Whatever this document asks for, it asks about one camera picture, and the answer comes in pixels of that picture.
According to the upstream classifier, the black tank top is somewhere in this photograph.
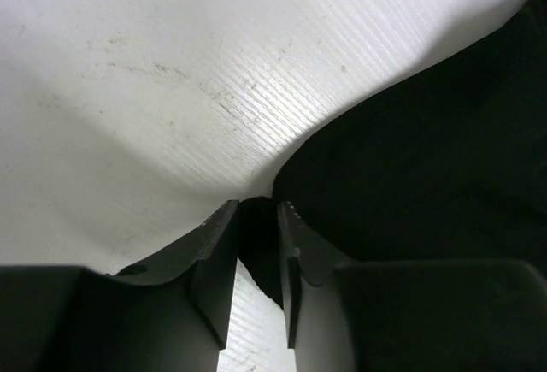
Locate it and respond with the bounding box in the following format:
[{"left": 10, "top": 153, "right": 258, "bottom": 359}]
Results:
[{"left": 238, "top": 0, "right": 546, "bottom": 303}]

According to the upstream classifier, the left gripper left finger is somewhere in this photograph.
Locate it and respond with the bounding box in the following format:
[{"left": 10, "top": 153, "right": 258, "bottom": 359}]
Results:
[{"left": 1, "top": 201, "right": 238, "bottom": 371}]

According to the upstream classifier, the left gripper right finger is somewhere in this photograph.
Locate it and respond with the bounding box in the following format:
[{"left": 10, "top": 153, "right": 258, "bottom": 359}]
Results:
[{"left": 278, "top": 203, "right": 546, "bottom": 371}]

